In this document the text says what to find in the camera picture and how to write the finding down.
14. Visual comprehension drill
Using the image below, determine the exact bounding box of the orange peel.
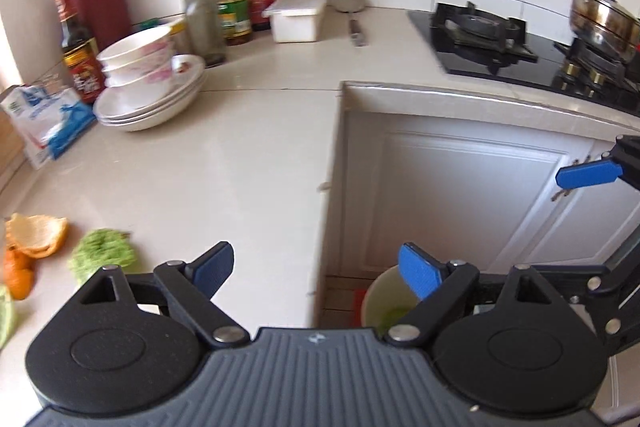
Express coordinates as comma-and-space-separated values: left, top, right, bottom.
3, 247, 36, 301
4, 212, 70, 258

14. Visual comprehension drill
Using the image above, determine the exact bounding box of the floral white bowl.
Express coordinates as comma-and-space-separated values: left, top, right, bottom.
96, 25, 176, 71
102, 54, 177, 88

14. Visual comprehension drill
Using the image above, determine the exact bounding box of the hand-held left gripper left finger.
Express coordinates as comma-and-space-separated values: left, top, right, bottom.
75, 241, 251, 349

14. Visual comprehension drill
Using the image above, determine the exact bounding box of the dark vinegar bottle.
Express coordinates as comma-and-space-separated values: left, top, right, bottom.
53, 0, 107, 104

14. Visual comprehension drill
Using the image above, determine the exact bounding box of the white lidded container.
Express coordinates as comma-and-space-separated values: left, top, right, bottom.
262, 0, 329, 44

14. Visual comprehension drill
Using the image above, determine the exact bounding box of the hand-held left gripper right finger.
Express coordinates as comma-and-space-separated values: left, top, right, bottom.
385, 243, 566, 349

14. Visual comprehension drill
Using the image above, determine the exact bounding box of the steel pot with lid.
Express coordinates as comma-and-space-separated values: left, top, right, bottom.
563, 0, 640, 54

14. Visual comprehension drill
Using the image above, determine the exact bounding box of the metal spatula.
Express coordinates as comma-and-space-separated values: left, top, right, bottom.
329, 0, 371, 48

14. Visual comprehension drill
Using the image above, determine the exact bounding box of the green napa cabbage leaf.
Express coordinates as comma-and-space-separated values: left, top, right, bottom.
382, 306, 413, 330

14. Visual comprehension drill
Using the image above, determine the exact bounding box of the black gas stove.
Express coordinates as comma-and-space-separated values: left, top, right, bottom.
407, 1, 640, 118

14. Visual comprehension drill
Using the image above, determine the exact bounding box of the blue and white packet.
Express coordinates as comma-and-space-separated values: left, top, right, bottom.
0, 84, 97, 171

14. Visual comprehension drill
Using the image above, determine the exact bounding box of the dark red knife block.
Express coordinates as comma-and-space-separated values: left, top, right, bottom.
70, 0, 134, 51

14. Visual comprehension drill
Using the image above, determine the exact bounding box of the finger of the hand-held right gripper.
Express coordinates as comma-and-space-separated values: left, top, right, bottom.
555, 134, 640, 192
537, 241, 640, 358

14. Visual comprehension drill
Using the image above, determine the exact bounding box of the clear glass bottle red cap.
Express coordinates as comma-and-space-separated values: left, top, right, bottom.
184, 0, 227, 68

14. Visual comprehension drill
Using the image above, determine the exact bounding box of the pale cabbage stem piece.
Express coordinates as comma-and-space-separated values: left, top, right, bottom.
0, 284, 19, 351

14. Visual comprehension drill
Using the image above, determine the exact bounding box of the white cabinet door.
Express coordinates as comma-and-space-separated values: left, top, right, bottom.
330, 109, 598, 280
522, 139, 640, 269

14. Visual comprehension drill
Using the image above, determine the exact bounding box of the white plastic bin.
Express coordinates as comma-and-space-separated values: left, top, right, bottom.
359, 263, 422, 342

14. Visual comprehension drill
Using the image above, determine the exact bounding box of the curly green cabbage piece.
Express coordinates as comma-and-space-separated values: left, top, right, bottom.
67, 229, 137, 286

